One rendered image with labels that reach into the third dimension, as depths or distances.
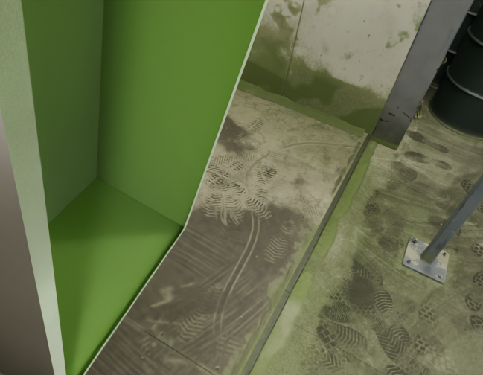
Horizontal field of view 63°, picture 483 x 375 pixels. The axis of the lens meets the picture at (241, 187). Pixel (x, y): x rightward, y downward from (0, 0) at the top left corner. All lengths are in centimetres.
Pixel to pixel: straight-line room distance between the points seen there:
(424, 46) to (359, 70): 37
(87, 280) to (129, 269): 12
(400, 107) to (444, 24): 51
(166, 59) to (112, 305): 67
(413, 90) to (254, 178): 106
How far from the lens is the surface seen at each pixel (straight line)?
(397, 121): 263
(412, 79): 250
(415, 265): 209
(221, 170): 215
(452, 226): 195
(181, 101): 100
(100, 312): 118
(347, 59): 254
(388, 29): 243
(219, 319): 163
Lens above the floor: 150
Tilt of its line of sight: 45 degrees down
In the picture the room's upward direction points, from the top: 9 degrees clockwise
